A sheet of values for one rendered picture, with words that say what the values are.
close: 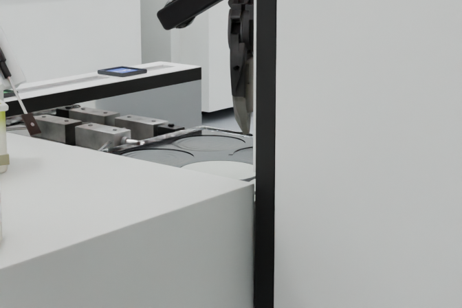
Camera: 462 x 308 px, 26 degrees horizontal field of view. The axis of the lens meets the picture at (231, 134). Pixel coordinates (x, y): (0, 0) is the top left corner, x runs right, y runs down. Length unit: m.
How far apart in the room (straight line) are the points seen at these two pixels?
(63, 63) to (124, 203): 4.14
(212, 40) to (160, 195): 4.94
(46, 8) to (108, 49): 0.47
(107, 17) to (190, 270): 4.34
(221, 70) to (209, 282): 5.02
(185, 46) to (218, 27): 0.23
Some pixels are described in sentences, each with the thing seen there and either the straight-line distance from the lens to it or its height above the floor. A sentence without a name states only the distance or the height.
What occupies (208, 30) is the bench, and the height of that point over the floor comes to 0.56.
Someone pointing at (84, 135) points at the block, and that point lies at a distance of 1.45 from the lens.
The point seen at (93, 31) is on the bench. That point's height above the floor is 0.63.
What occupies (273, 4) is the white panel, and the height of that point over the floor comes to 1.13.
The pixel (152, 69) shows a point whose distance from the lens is 1.67.
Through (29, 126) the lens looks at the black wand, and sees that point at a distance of 1.07.
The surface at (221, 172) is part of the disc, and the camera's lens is 1.22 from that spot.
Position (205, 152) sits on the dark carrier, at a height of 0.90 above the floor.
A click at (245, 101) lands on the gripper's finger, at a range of 1.12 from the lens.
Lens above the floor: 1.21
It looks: 12 degrees down
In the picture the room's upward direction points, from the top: straight up
